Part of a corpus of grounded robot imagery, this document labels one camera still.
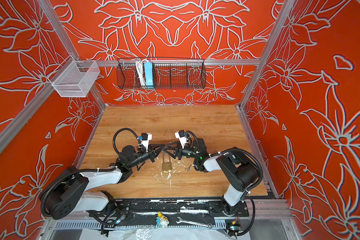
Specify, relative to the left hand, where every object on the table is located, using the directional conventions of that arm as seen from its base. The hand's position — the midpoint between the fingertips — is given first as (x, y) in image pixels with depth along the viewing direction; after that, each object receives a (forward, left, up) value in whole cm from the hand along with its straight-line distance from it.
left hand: (164, 145), depth 77 cm
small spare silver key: (-5, -14, -17) cm, 22 cm away
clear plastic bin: (+36, +61, +15) cm, 72 cm away
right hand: (-1, 0, -3) cm, 3 cm away
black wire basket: (+48, +7, +13) cm, 50 cm away
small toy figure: (-32, -2, -14) cm, 34 cm away
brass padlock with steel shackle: (-4, 0, -17) cm, 18 cm away
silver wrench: (-32, -24, -17) cm, 43 cm away
